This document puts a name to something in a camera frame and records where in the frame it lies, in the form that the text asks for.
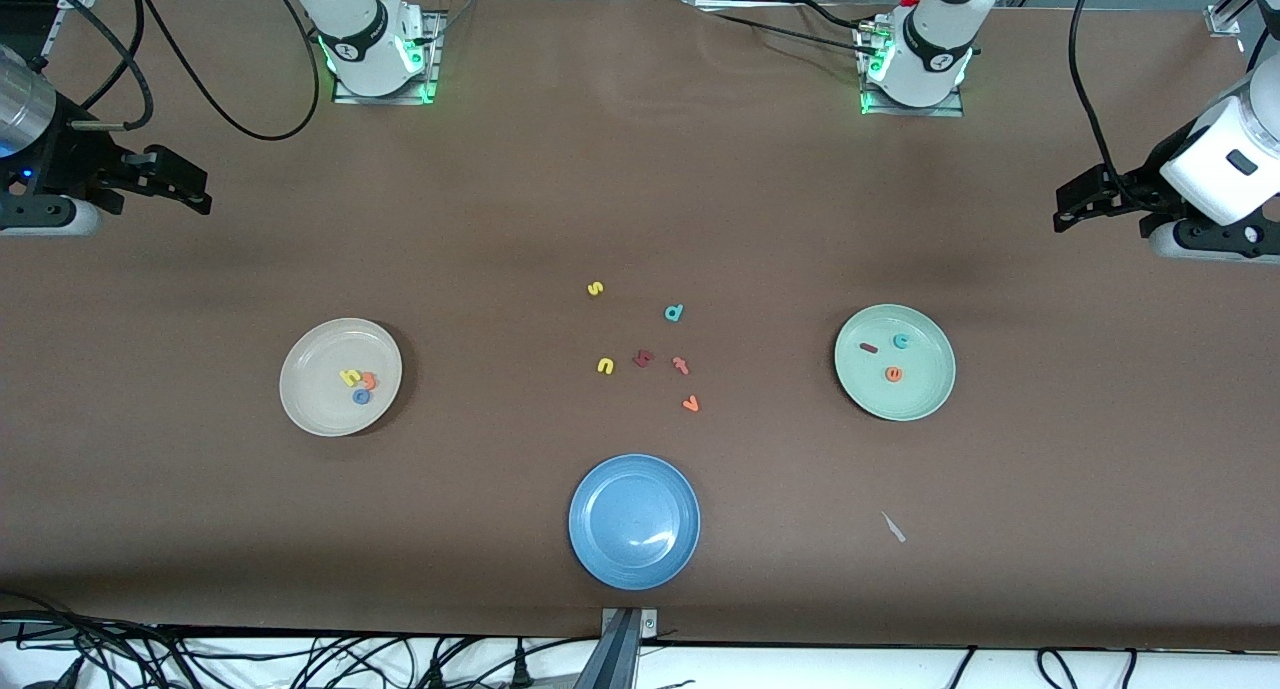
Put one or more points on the grey metal camera mount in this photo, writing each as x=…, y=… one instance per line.
x=620, y=659

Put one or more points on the blue round plate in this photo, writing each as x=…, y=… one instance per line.
x=634, y=521

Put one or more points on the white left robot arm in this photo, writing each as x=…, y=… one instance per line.
x=935, y=49

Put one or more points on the beige round plate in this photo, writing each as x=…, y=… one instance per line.
x=320, y=359

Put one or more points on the salmon foam letter f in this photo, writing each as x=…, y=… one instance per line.
x=681, y=365

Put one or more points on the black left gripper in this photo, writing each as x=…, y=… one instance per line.
x=1142, y=182

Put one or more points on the teal foam letter d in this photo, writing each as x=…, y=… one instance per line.
x=680, y=310

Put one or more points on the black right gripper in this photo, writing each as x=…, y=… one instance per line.
x=78, y=155

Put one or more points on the brown table mat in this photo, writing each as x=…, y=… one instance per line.
x=640, y=169

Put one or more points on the yellow foam letter h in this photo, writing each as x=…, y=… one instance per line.
x=349, y=377

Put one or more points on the small white tape scrap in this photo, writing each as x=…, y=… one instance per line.
x=893, y=527

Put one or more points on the green round plate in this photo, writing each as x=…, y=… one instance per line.
x=925, y=389

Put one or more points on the dark red foam letter t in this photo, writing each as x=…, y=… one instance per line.
x=643, y=358

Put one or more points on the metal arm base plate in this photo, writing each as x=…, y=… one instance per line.
x=345, y=94
x=950, y=107

